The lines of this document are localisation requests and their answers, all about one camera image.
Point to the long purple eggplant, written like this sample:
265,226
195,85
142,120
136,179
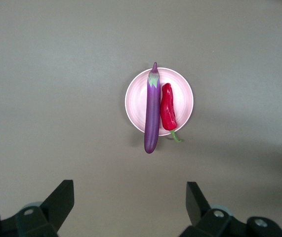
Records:
152,111

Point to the pink plate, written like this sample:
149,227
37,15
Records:
135,103

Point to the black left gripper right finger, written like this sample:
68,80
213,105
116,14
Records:
200,212

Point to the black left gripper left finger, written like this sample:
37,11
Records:
54,209

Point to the red chili pepper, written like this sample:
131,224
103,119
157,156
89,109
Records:
168,108

